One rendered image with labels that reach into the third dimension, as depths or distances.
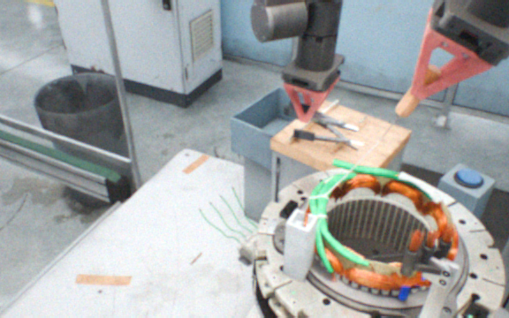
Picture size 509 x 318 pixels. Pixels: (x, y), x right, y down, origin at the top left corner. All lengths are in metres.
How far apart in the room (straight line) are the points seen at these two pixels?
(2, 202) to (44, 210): 0.24
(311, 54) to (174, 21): 2.15
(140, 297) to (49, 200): 1.58
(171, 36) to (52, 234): 1.31
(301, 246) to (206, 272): 0.49
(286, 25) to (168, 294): 0.59
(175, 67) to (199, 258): 2.03
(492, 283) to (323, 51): 0.37
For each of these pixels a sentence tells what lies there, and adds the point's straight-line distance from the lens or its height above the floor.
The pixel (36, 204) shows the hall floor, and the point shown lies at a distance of 2.52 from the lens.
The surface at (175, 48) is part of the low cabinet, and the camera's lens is 2.87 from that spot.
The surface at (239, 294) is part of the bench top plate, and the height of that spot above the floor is 0.78.
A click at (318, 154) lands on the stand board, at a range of 0.84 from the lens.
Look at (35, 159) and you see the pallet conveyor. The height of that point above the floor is 0.73.
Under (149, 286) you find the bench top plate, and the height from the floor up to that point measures 0.78.
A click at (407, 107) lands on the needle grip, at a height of 1.31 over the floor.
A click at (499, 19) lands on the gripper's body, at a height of 1.42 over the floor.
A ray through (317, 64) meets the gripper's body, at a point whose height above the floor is 1.26.
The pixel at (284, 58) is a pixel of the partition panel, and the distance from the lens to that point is 3.23.
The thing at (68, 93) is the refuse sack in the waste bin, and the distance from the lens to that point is 2.37.
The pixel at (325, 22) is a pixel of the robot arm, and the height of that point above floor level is 1.33.
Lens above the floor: 1.56
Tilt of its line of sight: 37 degrees down
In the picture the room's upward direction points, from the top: straight up
